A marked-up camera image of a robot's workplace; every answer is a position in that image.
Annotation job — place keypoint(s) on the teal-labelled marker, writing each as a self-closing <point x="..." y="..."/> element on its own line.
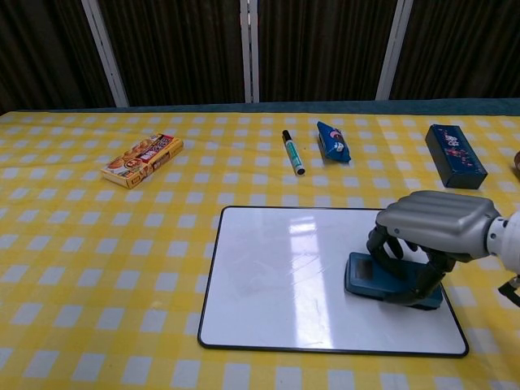
<point x="293" y="152"/>

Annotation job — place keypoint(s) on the white screen frame post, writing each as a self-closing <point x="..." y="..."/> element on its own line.
<point x="105" y="53"/>
<point x="391" y="48"/>
<point x="250" y="50"/>

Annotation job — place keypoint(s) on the dark pleated curtain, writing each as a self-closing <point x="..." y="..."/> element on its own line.
<point x="183" y="48"/>

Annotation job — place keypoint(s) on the brown round object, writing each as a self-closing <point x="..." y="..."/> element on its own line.
<point x="517" y="160"/>

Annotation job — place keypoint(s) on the blue snack packet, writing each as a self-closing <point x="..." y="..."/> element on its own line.
<point x="334" y="143"/>

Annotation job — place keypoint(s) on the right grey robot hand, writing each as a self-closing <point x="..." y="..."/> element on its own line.
<point x="438" y="223"/>

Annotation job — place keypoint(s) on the white dry-erase board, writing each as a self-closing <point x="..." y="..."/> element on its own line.
<point x="284" y="284"/>

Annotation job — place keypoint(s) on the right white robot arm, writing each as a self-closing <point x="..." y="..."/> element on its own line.
<point x="508" y="239"/>

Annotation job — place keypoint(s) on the yellow checkered tablecloth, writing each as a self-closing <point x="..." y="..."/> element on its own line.
<point x="122" y="264"/>

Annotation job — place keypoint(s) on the dark blue printed box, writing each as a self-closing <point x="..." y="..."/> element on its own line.
<point x="455" y="160"/>

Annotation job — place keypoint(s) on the yellow snack box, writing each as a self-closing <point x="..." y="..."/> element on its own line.
<point x="142" y="160"/>

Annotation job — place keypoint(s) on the teal whiteboard eraser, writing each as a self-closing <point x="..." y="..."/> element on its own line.
<point x="365" y="280"/>

